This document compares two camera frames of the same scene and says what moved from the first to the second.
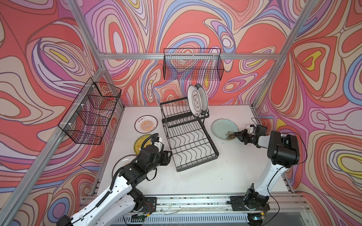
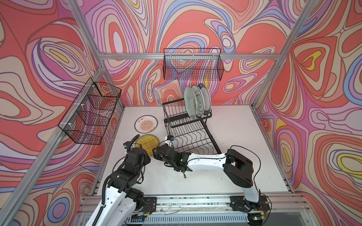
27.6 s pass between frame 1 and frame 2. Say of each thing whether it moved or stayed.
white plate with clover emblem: stayed
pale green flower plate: moved
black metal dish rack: stayed
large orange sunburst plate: stayed
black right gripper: moved
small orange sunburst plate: stayed
